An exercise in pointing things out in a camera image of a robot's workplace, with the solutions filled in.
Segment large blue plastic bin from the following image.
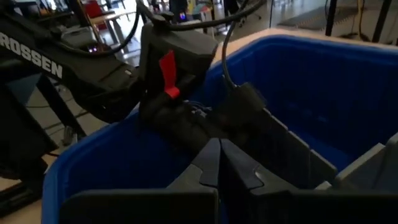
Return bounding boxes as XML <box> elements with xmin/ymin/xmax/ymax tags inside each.
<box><xmin>41</xmin><ymin>34</ymin><xmax>398</xmax><ymax>224</ymax></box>

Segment long grey slotted divider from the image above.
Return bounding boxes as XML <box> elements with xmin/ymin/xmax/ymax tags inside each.
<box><xmin>242</xmin><ymin>108</ymin><xmax>339</xmax><ymax>190</ymax></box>

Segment red cable tag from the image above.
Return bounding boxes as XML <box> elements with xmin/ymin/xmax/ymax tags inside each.
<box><xmin>159</xmin><ymin>50</ymin><xmax>182</xmax><ymax>100</ymax></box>

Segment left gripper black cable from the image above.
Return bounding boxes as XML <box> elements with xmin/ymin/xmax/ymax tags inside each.
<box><xmin>161</xmin><ymin>0</ymin><xmax>269</xmax><ymax>91</ymax></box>

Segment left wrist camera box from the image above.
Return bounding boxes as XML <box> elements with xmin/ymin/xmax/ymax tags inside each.
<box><xmin>214</xmin><ymin>82</ymin><xmax>268</xmax><ymax>129</ymax></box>

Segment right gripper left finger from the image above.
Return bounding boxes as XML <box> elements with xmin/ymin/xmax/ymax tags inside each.
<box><xmin>166</xmin><ymin>138</ymin><xmax>222</xmax><ymax>195</ymax></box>

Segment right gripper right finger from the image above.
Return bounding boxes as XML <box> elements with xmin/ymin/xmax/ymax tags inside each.
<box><xmin>220</xmin><ymin>139</ymin><xmax>300</xmax><ymax>195</ymax></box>

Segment short grey slotted divider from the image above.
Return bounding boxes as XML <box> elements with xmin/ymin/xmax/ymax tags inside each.
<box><xmin>315</xmin><ymin>131</ymin><xmax>398</xmax><ymax>194</ymax></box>

